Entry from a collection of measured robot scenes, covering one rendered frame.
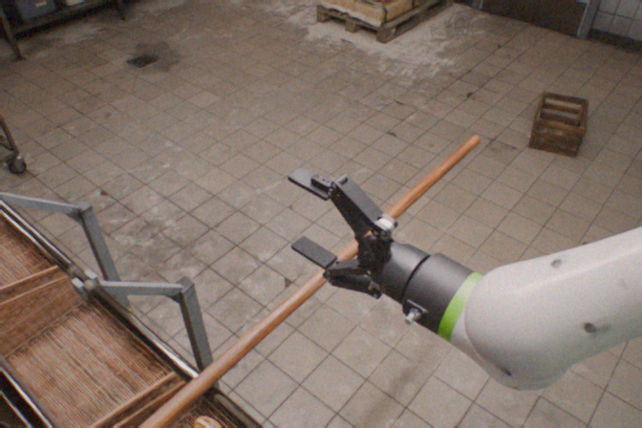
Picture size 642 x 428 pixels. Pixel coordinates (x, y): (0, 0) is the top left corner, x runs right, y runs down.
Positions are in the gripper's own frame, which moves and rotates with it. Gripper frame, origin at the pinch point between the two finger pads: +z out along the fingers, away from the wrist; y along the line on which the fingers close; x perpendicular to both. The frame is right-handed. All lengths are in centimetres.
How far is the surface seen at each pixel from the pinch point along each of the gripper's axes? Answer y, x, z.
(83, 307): 90, -11, 92
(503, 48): 148, 395, 121
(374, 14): 125, 332, 217
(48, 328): 89, -23, 93
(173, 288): 51, -1, 44
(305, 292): 28.5, 6.2, 5.3
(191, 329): 70, 1, 44
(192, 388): 28.1, -21.7, 5.7
